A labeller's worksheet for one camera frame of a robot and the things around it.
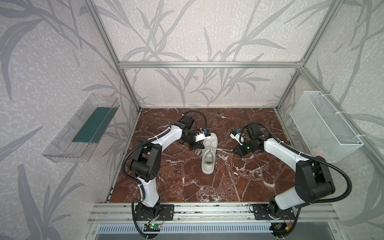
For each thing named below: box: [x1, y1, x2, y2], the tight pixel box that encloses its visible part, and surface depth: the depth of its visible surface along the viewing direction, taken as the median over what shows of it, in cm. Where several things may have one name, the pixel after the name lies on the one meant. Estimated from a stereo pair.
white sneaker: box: [201, 132, 219, 175], surface depth 88 cm
